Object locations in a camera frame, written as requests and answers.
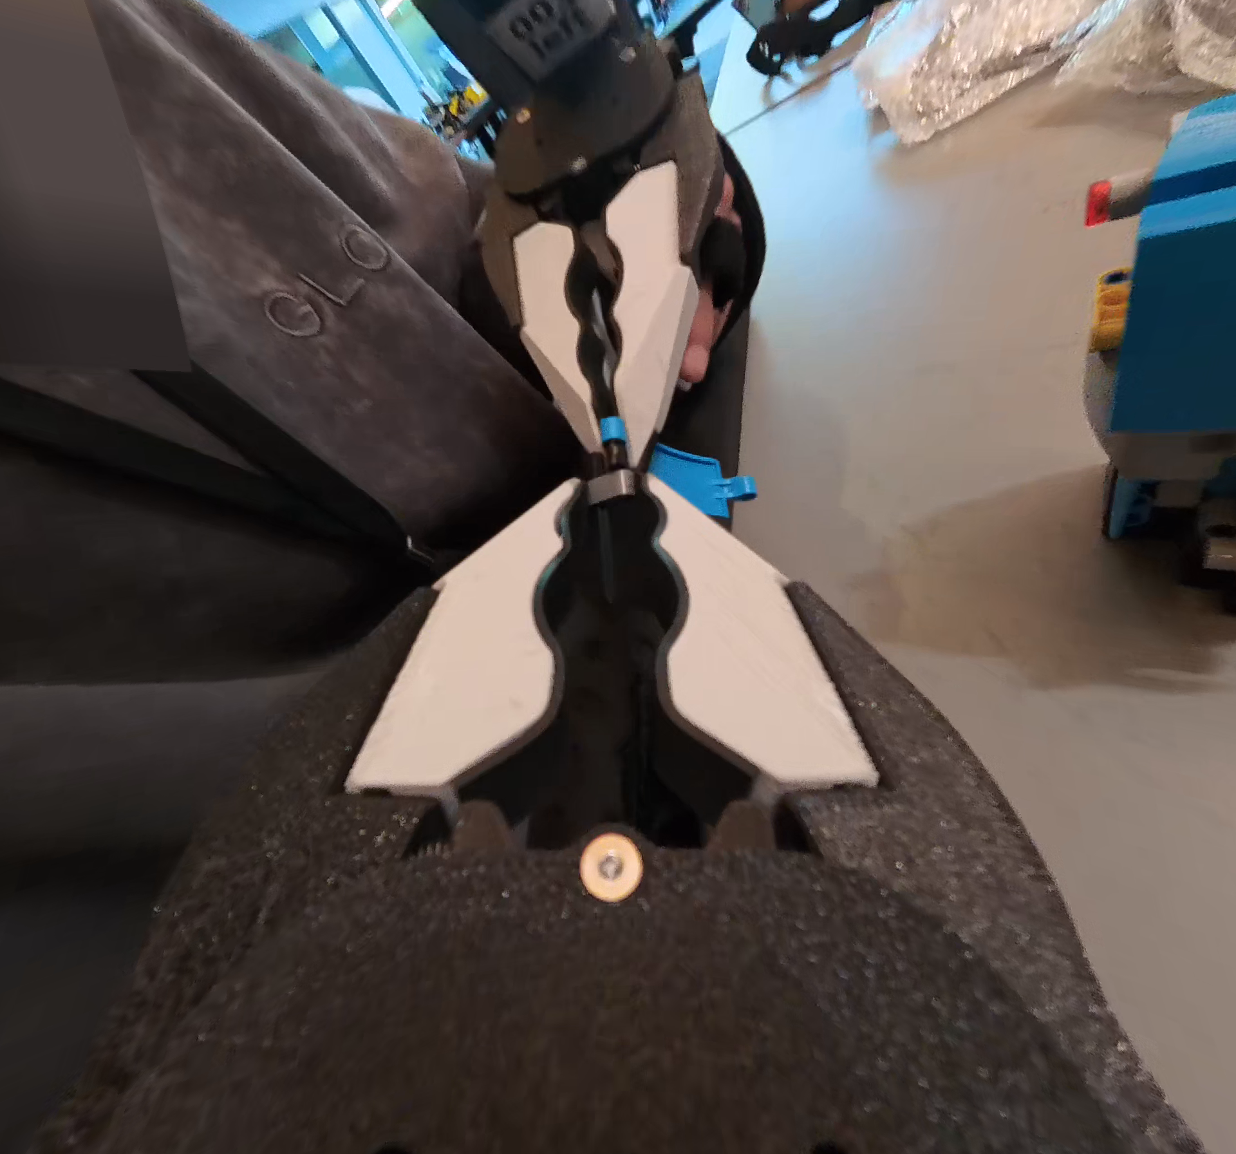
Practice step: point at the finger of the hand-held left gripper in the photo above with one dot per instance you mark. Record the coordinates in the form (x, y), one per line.
(657, 303)
(545, 303)

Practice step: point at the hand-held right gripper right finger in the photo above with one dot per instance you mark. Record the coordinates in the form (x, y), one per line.
(764, 681)

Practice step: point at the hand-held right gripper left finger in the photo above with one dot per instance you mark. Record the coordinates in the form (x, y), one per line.
(465, 681)

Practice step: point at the blue curved panel piece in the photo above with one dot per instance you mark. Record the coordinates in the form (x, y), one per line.
(696, 484)

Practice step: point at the dark grey two-hole connector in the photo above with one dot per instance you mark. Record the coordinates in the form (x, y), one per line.
(609, 485)

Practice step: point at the thin black axle rod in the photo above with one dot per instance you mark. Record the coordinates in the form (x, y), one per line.
(609, 554)

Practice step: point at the blue yellow toy brick model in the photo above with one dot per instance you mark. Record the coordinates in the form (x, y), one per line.
(1179, 303)

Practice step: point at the person's left forearm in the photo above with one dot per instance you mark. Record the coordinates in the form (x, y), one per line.
(424, 166)

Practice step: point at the grey desk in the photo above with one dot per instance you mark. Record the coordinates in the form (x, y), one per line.
(966, 690)

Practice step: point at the person's left hand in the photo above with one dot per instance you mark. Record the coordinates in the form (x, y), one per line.
(702, 341)

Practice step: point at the paned window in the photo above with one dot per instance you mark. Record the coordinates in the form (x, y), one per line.
(320, 14)

